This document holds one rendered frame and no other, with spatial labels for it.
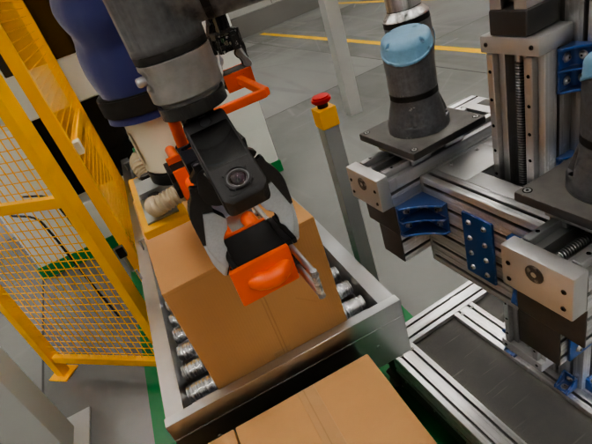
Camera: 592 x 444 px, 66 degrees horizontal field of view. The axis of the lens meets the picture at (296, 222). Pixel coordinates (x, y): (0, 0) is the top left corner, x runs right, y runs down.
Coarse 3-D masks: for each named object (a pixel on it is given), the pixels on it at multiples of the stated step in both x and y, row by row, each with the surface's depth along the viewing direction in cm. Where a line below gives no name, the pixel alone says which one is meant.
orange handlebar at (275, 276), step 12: (240, 84) 130; (252, 84) 121; (252, 96) 113; (264, 96) 114; (216, 108) 111; (228, 108) 112; (168, 156) 95; (252, 216) 63; (228, 228) 63; (276, 264) 52; (288, 264) 52; (252, 276) 52; (264, 276) 51; (276, 276) 51; (288, 276) 52; (252, 288) 52; (264, 288) 51
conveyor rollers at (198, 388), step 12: (336, 276) 156; (348, 288) 149; (348, 300) 143; (360, 300) 141; (348, 312) 140; (180, 336) 154; (180, 348) 147; (192, 348) 147; (192, 360) 141; (192, 372) 139; (192, 384) 133; (204, 384) 132; (192, 396) 131
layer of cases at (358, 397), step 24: (360, 360) 123; (336, 384) 119; (360, 384) 117; (384, 384) 115; (288, 408) 117; (312, 408) 115; (336, 408) 113; (360, 408) 111; (384, 408) 110; (408, 408) 108; (240, 432) 116; (264, 432) 114; (288, 432) 112; (312, 432) 110; (336, 432) 108; (360, 432) 106; (384, 432) 105; (408, 432) 103
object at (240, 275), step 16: (256, 224) 58; (224, 240) 57; (240, 240) 56; (256, 240) 55; (272, 240) 54; (240, 256) 53; (256, 256) 52; (272, 256) 52; (288, 256) 53; (240, 272) 51; (256, 272) 52; (240, 288) 52; (272, 288) 54
